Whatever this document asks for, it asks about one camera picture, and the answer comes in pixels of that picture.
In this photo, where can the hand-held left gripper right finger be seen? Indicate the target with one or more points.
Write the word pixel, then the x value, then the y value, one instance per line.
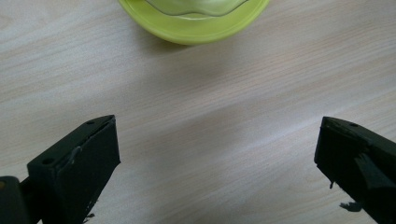
pixel 358 161

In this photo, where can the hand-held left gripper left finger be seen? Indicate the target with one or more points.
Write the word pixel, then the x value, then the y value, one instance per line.
pixel 77 174

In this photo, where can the clear glass bowl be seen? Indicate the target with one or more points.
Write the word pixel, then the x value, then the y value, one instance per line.
pixel 196 6

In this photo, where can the yellow-green plastic bowl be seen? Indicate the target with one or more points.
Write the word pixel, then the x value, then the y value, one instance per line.
pixel 193 29

